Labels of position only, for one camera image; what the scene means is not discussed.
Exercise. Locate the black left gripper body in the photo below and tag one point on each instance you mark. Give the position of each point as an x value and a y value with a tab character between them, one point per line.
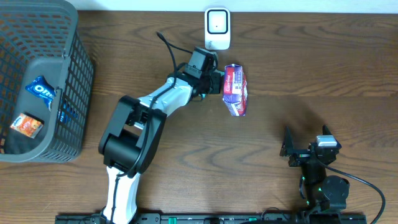
216	83

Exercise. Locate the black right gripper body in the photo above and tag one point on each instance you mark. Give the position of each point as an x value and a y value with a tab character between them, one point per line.
300	157

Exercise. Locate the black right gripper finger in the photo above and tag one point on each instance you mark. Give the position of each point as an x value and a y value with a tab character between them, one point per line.
325	130
287	147

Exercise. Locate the purple sanitary pad pack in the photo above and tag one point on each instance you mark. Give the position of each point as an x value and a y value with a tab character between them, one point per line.
235	92

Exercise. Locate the blue Oreo cookie pack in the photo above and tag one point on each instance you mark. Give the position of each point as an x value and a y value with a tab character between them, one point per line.
41	89

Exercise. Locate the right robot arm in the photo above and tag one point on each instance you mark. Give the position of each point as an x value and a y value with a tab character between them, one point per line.
324	193

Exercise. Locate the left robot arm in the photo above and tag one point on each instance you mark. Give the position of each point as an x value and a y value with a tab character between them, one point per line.
132	136

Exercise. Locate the white barcode scanner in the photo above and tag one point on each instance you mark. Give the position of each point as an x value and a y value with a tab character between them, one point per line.
217	28

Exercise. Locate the grey plastic mesh basket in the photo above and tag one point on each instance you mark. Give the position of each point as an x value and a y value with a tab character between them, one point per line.
40	38

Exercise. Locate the orange snack packet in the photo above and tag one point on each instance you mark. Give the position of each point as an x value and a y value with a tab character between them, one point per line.
27	125

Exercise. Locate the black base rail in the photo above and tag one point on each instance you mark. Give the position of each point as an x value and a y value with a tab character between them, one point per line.
272	216

